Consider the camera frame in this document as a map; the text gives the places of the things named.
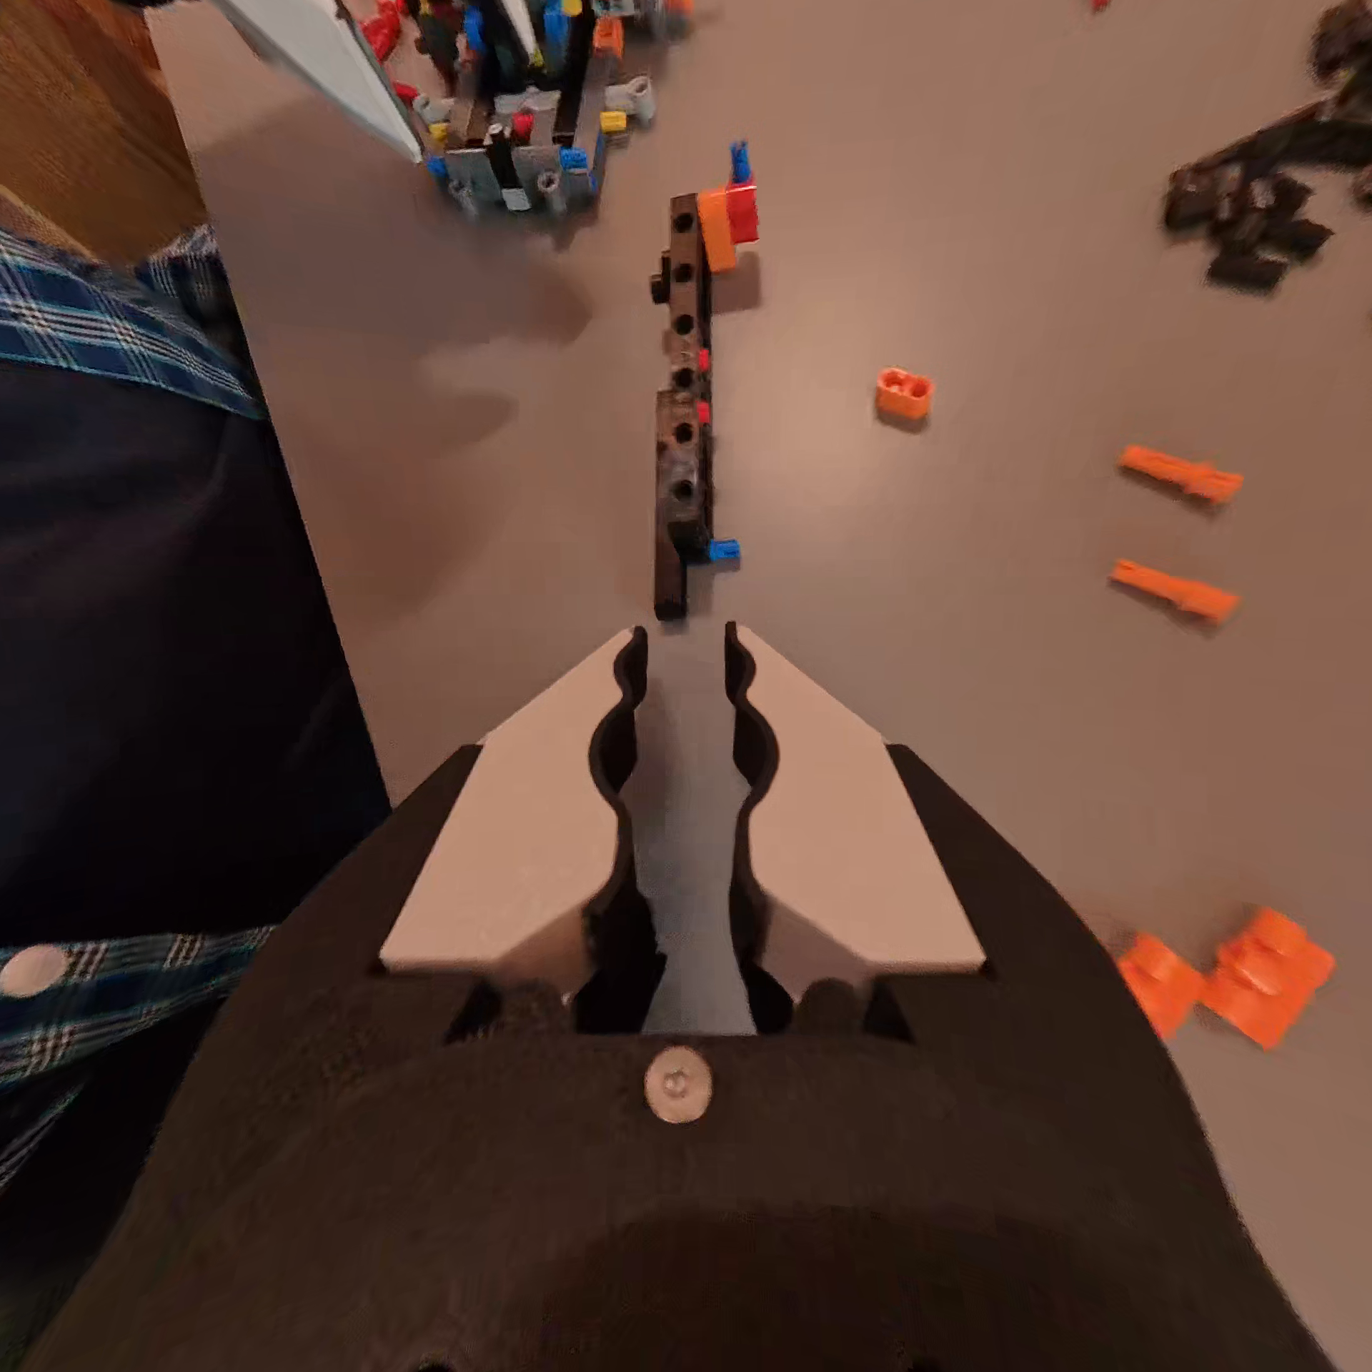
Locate pile of black lego pieces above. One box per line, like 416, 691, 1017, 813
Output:
1163, 0, 1372, 290

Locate blue plaid shirt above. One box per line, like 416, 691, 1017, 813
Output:
0, 187, 282, 1185

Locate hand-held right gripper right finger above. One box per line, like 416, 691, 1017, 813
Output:
723, 619, 988, 985

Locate short black lego beam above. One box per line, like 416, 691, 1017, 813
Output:
653, 390, 713, 624

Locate multicoloured lego build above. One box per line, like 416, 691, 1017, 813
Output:
359, 0, 697, 220

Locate orange lego T connector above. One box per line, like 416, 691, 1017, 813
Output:
1114, 931, 1207, 1040
1199, 904, 1337, 1050

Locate wooden cabinet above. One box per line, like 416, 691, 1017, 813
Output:
0, 0, 207, 263

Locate orange lego pin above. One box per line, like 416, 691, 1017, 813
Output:
1117, 444, 1244, 504
1109, 557, 1241, 624

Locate long black lego beam assembly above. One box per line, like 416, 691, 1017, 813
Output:
648, 138, 762, 566

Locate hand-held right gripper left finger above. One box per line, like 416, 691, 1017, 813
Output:
377, 624, 651, 988

